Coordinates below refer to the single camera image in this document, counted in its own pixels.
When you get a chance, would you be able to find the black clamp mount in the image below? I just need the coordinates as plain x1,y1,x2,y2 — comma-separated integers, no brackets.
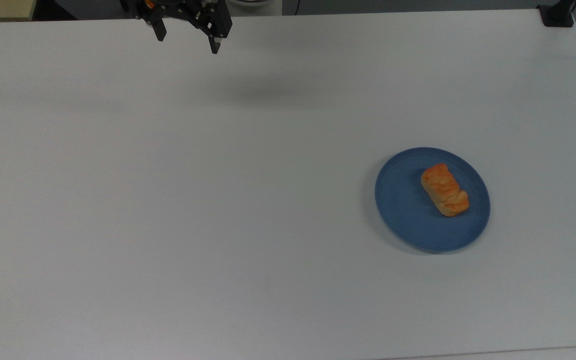
537,0,576,28

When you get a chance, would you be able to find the white adjoining table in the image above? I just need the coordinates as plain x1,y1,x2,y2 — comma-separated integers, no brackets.
388,345,576,360

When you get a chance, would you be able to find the white round base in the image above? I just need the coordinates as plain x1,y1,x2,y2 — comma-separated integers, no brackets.
229,0,283,17

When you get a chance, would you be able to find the blue round plate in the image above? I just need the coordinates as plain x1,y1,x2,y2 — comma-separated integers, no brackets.
374,147,491,253

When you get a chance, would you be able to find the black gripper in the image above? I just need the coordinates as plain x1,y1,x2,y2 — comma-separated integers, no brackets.
119,0,233,55

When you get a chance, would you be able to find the dark chair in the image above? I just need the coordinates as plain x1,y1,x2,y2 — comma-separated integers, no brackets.
33,0,79,21

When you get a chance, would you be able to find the golden bread roll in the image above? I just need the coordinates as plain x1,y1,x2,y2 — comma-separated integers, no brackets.
420,163,470,218

